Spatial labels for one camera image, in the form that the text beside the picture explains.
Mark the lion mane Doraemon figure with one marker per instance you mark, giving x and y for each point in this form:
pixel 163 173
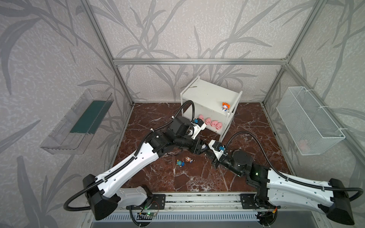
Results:
pixel 189 160

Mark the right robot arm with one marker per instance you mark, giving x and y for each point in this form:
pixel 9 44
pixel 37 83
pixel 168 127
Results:
pixel 263 178

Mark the orange hooded Doraemon figure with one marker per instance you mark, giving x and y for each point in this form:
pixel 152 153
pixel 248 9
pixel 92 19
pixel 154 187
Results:
pixel 225 106

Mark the white two-tier shelf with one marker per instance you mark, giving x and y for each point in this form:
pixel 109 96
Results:
pixel 208 99

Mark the teal hooded Doraemon figure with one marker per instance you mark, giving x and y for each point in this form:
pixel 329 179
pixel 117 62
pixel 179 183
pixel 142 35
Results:
pixel 180 163

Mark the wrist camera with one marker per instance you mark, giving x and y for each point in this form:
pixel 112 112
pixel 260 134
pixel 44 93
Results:
pixel 197 126
pixel 217 148

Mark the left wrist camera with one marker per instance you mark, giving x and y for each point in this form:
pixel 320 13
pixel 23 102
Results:
pixel 197 126

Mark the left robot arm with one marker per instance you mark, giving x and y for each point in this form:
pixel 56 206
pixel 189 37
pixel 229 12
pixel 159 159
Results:
pixel 103 194

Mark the clear plastic wall bin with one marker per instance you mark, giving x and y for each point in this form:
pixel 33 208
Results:
pixel 74 132

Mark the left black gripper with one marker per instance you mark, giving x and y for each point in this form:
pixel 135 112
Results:
pixel 195 145

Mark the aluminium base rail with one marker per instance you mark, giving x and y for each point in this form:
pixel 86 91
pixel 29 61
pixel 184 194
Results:
pixel 199 202

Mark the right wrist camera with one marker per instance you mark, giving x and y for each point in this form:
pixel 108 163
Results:
pixel 217 148

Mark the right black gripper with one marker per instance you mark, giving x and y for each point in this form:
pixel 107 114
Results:
pixel 215 156

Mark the white wire mesh basket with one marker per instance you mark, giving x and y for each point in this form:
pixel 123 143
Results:
pixel 306 119

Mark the pink toy in basket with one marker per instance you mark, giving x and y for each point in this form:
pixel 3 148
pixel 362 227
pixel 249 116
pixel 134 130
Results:
pixel 304 146

